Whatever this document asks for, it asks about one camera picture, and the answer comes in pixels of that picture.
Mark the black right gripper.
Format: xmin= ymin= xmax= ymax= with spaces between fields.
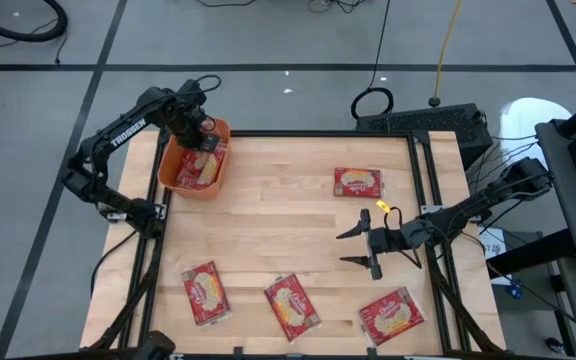
xmin=336 ymin=208 xmax=419 ymax=281

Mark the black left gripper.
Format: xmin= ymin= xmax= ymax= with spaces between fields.
xmin=165 ymin=79 xmax=221 ymax=151

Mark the orange plastic basket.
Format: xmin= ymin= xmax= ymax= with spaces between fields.
xmin=157 ymin=117 xmax=233 ymax=201

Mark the white paper sheet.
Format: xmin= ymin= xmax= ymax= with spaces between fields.
xmin=478 ymin=227 xmax=513 ymax=287

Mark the black computer tower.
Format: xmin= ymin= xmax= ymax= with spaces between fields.
xmin=355 ymin=102 xmax=494 ymax=171

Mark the black cart bar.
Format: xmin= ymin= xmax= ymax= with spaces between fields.
xmin=487 ymin=228 xmax=576 ymax=279

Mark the black bulky object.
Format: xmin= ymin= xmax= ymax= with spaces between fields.
xmin=137 ymin=329 xmax=177 ymax=360

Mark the black aluminium table frame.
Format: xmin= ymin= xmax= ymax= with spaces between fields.
xmin=80 ymin=128 xmax=508 ymax=360

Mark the black vacuum hose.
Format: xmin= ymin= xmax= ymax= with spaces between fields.
xmin=0 ymin=0 xmax=69 ymax=44

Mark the yellow hanging cable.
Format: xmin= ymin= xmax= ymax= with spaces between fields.
xmin=431 ymin=0 xmax=464 ymax=109

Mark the black hanging cable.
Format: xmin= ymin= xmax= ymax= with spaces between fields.
xmin=350 ymin=0 xmax=395 ymax=121

